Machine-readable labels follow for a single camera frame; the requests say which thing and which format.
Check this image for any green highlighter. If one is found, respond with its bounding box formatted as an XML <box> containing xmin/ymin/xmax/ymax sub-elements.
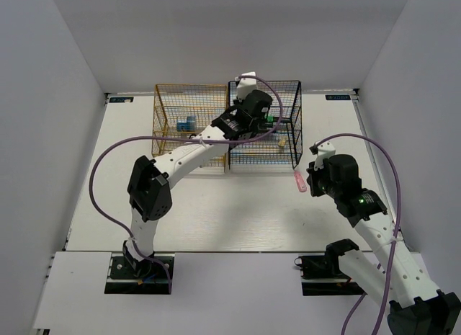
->
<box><xmin>267</xmin><ymin>116</ymin><xmax>290</xmax><ymax>123</ymax></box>

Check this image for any pink eraser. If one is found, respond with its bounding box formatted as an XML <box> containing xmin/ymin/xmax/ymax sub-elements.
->
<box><xmin>294</xmin><ymin>171</ymin><xmax>307</xmax><ymax>192</ymax></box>

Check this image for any blue tape dispenser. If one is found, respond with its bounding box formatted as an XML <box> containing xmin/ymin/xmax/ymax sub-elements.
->
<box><xmin>176</xmin><ymin>115</ymin><xmax>197</xmax><ymax>133</ymax></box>

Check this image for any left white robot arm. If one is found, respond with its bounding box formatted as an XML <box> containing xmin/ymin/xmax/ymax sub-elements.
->
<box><xmin>122</xmin><ymin>89</ymin><xmax>272</xmax><ymax>277</ymax></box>

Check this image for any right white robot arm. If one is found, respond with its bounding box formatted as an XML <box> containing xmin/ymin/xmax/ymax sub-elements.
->
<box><xmin>307</xmin><ymin>153</ymin><xmax>460</xmax><ymax>334</ymax></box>

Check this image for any right table label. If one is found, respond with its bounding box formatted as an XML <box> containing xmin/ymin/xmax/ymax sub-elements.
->
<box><xmin>325</xmin><ymin>94</ymin><xmax>351</xmax><ymax>101</ymax></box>

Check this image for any table label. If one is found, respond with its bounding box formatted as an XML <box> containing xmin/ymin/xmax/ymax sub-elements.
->
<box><xmin>109</xmin><ymin>97</ymin><xmax>134</xmax><ymax>103</ymax></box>
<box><xmin>325</xmin><ymin>94</ymin><xmax>351</xmax><ymax>101</ymax></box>

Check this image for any left table label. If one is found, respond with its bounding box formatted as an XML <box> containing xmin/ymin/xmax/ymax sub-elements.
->
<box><xmin>109</xmin><ymin>97</ymin><xmax>134</xmax><ymax>103</ymax></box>

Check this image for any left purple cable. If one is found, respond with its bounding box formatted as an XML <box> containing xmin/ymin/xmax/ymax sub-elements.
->
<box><xmin>89</xmin><ymin>74</ymin><xmax>284</xmax><ymax>295</ymax></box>

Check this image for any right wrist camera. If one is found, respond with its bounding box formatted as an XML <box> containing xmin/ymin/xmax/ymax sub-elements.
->
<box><xmin>309</xmin><ymin>140</ymin><xmax>336</xmax><ymax>171</ymax></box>

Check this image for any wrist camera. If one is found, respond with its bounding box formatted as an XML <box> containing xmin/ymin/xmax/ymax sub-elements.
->
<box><xmin>235</xmin><ymin>71</ymin><xmax>257</xmax><ymax>102</ymax></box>
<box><xmin>309</xmin><ymin>140</ymin><xmax>336</xmax><ymax>171</ymax></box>

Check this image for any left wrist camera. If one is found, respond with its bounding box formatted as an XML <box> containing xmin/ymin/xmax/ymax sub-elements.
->
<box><xmin>235</xmin><ymin>71</ymin><xmax>257</xmax><ymax>102</ymax></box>

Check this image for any black wire shelf rack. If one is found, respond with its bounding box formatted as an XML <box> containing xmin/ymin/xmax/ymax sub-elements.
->
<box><xmin>228</xmin><ymin>80</ymin><xmax>303</xmax><ymax>172</ymax></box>

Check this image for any gold wire shelf rack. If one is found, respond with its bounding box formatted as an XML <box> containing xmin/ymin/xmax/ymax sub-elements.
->
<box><xmin>153</xmin><ymin>83</ymin><xmax>228</xmax><ymax>170</ymax></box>

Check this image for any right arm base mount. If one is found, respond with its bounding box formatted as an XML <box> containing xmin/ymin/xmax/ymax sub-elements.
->
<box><xmin>293</xmin><ymin>255</ymin><xmax>364</xmax><ymax>297</ymax></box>

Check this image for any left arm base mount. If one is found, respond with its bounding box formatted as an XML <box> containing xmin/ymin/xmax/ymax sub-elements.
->
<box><xmin>104</xmin><ymin>255</ymin><xmax>174</xmax><ymax>295</ymax></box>

